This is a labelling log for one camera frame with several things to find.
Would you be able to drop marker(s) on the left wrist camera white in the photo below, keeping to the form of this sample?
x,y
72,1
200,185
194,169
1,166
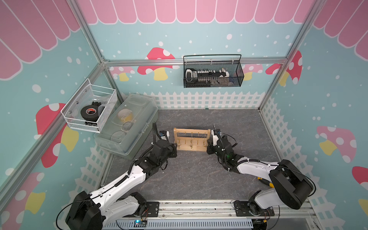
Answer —
x,y
164,135

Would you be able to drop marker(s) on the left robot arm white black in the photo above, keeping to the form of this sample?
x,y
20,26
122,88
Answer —
x,y
106,205

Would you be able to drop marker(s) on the black tape roll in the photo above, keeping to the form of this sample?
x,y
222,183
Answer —
x,y
90,113

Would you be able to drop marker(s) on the clear acrylic wall bin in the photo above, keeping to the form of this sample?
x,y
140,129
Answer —
x,y
88,94

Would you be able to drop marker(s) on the wooden jewelry display stand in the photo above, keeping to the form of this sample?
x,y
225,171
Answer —
x,y
192,139

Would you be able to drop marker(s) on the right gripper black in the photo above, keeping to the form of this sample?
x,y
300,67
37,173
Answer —
x,y
210,146

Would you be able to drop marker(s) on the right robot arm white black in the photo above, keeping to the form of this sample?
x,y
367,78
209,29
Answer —
x,y
290,186

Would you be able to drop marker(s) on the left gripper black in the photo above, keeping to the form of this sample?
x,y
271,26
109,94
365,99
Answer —
x,y
173,149

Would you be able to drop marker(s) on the translucent green storage box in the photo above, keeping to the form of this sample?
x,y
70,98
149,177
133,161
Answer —
x,y
127,128

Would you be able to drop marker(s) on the black wire mesh basket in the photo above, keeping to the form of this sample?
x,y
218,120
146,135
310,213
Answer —
x,y
228,62

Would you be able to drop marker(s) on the yellow black connector plug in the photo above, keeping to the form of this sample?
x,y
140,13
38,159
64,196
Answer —
x,y
266,182

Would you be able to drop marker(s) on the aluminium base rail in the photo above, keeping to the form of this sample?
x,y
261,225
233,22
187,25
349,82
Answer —
x,y
208,215

